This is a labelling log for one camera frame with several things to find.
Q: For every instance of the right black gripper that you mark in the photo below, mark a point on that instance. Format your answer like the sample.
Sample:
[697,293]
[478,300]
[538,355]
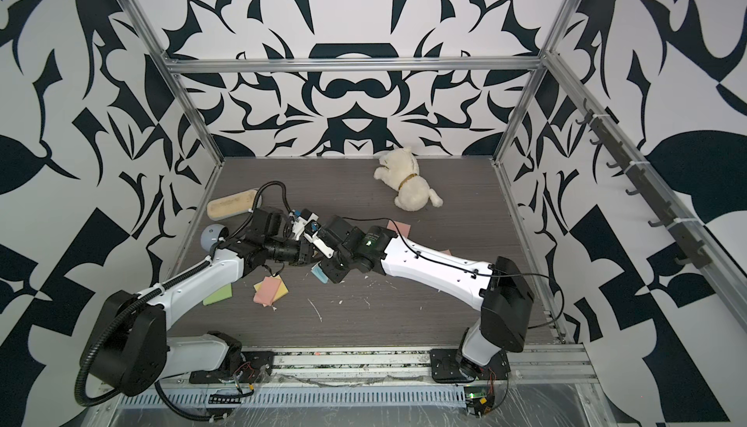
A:
[331,271]

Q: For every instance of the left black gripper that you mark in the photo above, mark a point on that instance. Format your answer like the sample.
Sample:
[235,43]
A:
[306,253]

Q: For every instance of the pink memo pad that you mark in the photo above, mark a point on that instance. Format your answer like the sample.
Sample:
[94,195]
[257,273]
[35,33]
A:
[401,228]

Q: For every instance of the blue memo pad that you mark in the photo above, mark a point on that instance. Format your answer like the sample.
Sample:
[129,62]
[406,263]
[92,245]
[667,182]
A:
[318,274]

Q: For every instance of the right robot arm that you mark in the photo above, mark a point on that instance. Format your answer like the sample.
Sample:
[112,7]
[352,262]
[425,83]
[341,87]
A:
[497,291]

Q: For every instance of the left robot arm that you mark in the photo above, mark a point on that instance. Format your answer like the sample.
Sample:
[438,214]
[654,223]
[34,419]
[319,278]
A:
[129,349]

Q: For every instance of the green memo pad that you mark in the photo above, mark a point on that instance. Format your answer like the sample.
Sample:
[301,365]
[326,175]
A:
[224,293]

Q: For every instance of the grey round speaker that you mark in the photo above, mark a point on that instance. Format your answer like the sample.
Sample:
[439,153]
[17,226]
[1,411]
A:
[212,235]

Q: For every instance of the white plush dog toy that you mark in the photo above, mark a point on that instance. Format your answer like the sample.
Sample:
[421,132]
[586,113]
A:
[399,170]

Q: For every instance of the small circuit board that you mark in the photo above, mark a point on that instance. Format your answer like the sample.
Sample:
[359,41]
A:
[479,400]

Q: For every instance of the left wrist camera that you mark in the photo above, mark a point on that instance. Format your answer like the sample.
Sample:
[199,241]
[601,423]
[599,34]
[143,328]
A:
[300,219]

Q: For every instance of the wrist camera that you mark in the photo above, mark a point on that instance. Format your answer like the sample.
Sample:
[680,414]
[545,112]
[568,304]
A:
[323,243]
[300,219]

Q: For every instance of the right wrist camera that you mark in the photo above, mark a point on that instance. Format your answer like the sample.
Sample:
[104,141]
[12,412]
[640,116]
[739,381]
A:
[323,243]

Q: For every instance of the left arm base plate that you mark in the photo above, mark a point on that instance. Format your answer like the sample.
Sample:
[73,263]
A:
[247,367]

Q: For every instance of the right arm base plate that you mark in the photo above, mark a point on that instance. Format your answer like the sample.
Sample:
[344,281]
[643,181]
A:
[450,366]

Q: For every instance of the black wall hook rack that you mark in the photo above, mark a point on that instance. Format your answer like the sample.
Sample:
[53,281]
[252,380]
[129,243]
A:
[648,185]

